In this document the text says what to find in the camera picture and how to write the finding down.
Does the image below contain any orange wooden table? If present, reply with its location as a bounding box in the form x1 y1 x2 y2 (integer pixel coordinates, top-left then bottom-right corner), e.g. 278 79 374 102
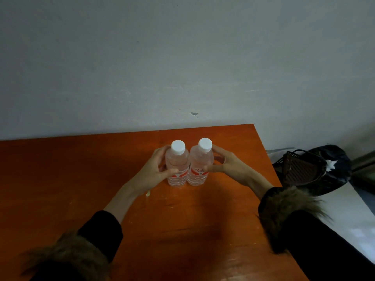
0 124 310 281

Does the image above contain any black trash bin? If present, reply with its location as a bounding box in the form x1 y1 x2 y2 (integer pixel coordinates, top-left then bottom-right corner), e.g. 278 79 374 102
306 144 353 197

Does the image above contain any person's left hand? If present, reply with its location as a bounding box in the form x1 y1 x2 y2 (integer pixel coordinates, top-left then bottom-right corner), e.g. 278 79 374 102
130 144 179 197

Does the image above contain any person's left forearm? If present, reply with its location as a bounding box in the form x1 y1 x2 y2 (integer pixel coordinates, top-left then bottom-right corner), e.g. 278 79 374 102
20 183 142 281

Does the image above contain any black wire basket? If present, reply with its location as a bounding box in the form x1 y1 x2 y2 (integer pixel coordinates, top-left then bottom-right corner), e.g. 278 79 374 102
273 149 328 187

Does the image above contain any person's right forearm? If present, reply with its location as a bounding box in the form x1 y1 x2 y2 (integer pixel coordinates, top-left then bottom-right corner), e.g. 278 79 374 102
243 174 375 281

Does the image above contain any person's right hand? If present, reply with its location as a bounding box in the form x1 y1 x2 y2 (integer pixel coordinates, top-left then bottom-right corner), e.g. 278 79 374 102
205 144 253 188

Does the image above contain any clear water bottle red label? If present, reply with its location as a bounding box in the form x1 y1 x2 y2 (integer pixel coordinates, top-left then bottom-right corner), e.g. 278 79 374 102
187 137 215 187
165 139 190 187

